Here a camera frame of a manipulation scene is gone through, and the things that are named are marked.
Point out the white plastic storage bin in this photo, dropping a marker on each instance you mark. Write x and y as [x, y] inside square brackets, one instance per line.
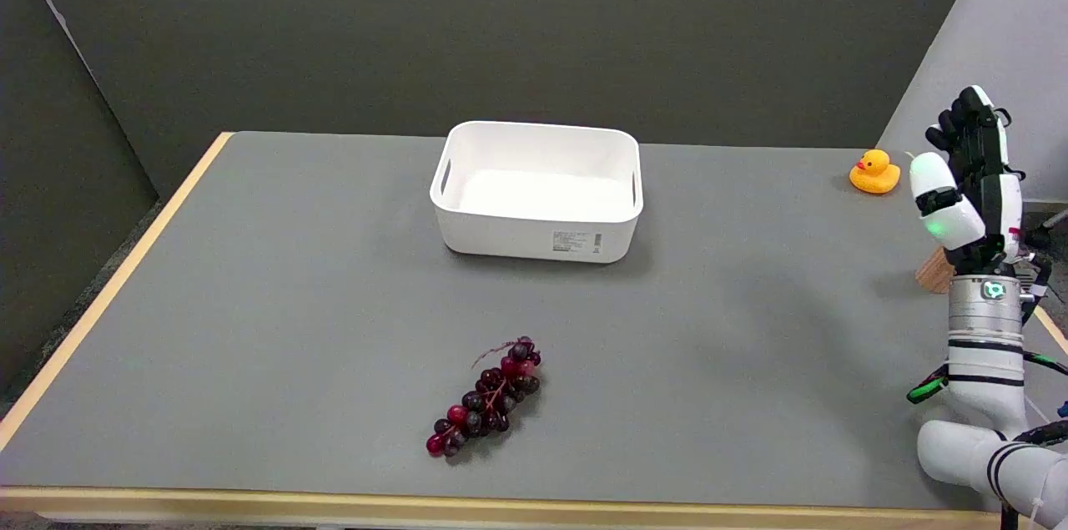
[538, 192]

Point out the black chair caster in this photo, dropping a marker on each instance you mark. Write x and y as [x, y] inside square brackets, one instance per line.
[1047, 231]

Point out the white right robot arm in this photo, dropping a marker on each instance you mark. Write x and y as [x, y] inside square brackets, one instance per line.
[989, 380]

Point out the yellow rubber duck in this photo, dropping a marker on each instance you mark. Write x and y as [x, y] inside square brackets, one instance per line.
[874, 173]

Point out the wooden cylinder block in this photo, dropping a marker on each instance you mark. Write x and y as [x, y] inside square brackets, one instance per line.
[933, 271]

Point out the dark red grape bunch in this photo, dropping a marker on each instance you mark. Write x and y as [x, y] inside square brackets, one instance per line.
[492, 401]

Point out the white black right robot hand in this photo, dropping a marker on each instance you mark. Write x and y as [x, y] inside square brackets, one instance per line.
[976, 179]

